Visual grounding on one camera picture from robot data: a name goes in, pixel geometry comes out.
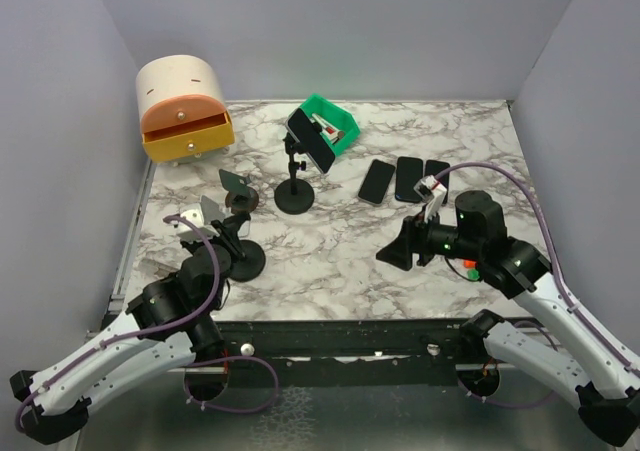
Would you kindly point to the black phone on tall stand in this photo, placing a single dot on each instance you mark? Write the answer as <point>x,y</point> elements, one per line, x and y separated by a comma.
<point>311,141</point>

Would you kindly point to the silver-edged phone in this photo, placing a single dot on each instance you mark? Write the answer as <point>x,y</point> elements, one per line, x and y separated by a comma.
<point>376,182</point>

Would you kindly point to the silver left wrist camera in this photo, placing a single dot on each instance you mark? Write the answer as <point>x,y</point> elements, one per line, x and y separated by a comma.
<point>196,218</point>

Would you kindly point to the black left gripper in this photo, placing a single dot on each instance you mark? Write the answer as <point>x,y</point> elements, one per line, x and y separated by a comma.
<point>229,238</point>

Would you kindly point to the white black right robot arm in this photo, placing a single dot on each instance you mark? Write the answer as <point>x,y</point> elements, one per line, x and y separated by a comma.
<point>596,373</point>

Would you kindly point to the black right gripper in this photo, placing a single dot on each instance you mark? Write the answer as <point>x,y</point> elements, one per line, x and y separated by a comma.
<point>412,238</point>

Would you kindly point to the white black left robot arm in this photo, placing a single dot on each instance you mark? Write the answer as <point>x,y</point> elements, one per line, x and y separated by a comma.
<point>168,325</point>

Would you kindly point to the items inside green bin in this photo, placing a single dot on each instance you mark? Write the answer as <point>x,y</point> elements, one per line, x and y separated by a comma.
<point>328,130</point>

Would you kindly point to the black tall phone stand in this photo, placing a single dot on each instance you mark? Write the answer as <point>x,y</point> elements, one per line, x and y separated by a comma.
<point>294,196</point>

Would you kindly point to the silver folding phone stand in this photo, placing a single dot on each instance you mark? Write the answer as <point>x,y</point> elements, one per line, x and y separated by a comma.
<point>211,211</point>

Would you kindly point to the black front rail bar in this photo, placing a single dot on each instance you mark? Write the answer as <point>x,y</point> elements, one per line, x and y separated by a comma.
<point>347,353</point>

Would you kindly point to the green plastic bin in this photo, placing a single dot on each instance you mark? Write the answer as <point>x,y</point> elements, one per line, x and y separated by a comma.
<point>337,116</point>

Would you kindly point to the brown round-base phone stand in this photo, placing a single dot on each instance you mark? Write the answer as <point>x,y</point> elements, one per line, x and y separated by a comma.
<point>241,197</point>

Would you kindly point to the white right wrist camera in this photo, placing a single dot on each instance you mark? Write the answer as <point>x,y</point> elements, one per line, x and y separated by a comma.
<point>432,193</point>

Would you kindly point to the beige orange drawer box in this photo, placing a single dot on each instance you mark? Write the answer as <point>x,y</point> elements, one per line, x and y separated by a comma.
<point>182,111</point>

